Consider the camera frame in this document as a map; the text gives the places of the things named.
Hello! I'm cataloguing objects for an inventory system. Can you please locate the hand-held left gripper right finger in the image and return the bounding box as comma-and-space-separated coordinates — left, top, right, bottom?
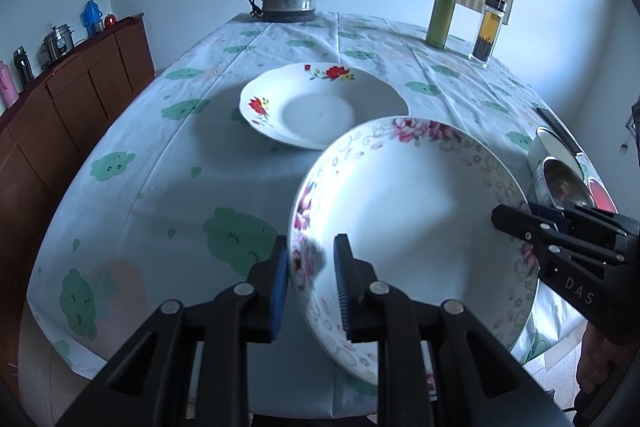
333, 233, 576, 427

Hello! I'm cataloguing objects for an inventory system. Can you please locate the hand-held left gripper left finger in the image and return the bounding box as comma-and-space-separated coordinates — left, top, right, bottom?
55, 234, 291, 427

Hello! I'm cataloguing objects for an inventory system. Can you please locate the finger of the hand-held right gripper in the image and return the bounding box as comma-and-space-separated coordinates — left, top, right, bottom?
491, 204, 608, 265
528, 202, 640, 249

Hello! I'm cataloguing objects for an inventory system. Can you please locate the steel bowl white outside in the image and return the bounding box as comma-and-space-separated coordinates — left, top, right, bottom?
532, 155, 593, 210

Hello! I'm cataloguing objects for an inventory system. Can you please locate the red bowl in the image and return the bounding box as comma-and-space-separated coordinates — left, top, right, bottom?
585, 177, 618, 214

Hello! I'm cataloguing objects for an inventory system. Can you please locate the pink floral rim plate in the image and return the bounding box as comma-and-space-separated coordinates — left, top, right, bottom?
289, 117, 542, 387

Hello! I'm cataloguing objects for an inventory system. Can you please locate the person's right hand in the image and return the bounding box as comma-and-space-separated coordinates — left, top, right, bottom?
577, 322, 618, 393

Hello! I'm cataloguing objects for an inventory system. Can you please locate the white enamel bowl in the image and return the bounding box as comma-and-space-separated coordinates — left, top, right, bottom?
527, 126, 591, 180

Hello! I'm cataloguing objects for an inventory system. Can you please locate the black smartphone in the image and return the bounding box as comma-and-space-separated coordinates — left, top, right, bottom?
536, 107, 586, 158

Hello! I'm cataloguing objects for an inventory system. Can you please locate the green cloud print tablecloth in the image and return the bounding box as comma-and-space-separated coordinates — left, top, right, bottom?
27, 12, 618, 418

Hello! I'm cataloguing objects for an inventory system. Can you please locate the red flower white plate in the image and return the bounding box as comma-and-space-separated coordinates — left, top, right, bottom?
239, 62, 411, 151

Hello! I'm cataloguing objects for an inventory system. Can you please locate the glass tea bottle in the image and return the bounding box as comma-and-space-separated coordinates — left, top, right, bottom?
469, 0, 508, 68

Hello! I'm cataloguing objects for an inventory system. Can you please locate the green thermos bottle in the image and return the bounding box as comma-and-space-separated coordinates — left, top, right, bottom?
425, 0, 458, 49

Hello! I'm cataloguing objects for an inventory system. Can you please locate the brown wooden sideboard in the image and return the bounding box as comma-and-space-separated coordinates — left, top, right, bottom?
0, 13, 157, 360

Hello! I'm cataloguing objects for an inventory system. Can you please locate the blue water bottle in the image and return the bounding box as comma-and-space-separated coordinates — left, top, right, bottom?
81, 0, 105, 38

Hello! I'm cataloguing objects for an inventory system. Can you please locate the steel rice cooker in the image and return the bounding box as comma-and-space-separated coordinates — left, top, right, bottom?
39, 24, 77, 68

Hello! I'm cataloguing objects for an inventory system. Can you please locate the black flask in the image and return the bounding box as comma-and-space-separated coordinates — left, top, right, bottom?
12, 47, 36, 90

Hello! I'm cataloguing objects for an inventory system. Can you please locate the pink thermos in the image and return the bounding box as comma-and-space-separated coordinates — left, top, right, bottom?
0, 59, 20, 108

